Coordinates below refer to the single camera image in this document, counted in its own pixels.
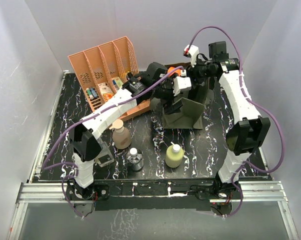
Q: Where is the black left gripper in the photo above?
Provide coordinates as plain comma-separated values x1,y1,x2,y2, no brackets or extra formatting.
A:
151,74,184,115

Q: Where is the orange blue pump bottle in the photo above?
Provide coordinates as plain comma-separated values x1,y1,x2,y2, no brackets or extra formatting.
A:
167,66,181,77

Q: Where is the green canvas bag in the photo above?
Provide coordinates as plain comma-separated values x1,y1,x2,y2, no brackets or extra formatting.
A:
150,62,215,130

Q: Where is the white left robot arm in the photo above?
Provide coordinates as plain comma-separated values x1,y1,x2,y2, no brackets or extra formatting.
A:
69,66,183,200

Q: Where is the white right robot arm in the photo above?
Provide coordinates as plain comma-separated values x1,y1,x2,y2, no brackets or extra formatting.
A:
184,41,271,199

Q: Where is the yellow round pump bottle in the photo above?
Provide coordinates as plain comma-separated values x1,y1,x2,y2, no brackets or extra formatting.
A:
165,142,184,168

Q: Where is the brown pump bottle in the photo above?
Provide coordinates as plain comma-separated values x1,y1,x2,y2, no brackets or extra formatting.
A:
109,119,132,150

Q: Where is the green white small box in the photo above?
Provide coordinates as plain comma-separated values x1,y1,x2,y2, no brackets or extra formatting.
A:
112,76,124,92

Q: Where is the small silver cap bottle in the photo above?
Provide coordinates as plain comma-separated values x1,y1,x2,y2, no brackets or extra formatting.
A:
126,147,144,172

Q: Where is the orange white snack packet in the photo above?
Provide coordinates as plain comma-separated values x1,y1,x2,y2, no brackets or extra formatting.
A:
98,82,118,103

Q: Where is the orange plastic file organizer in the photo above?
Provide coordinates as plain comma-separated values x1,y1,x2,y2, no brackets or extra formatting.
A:
68,36,139,112

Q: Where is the small vials set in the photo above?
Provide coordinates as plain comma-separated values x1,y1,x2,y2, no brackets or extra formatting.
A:
86,87,99,100

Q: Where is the clear twin bottle pack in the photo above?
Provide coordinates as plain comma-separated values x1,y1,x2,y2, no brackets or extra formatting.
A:
95,141,115,168

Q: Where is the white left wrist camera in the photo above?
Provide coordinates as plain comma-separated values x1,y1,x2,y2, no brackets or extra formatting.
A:
173,75,192,97

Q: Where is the black front mounting rail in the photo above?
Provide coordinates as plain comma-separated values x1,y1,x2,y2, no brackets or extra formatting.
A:
66,178,240,211

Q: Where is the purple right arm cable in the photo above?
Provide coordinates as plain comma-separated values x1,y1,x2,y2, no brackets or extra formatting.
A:
189,26,284,218

